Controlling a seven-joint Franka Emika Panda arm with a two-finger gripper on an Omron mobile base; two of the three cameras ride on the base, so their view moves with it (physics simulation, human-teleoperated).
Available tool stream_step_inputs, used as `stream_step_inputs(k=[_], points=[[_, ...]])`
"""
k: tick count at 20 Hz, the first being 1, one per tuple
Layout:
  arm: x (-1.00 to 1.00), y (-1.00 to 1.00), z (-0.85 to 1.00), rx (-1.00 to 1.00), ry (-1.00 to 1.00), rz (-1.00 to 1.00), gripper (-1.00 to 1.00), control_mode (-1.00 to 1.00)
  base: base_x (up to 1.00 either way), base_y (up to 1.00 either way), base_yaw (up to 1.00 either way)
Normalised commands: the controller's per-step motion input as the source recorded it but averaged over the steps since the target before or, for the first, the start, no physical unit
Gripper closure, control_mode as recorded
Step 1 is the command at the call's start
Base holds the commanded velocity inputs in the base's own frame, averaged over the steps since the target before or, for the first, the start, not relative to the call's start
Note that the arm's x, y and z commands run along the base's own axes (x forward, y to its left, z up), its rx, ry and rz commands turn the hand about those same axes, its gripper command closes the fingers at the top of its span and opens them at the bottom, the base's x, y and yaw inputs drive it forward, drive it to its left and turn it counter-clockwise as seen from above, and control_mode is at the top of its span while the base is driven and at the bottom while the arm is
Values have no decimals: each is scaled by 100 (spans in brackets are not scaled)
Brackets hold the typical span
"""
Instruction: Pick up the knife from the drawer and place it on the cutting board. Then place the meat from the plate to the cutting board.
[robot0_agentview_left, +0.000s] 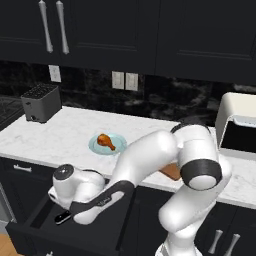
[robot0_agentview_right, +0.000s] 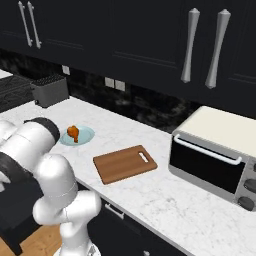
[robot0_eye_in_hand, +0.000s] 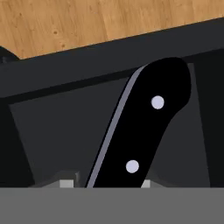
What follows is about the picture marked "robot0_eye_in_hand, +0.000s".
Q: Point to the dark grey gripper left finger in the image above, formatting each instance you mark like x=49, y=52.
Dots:
x=64, y=180

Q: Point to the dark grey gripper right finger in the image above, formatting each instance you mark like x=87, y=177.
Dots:
x=150, y=182

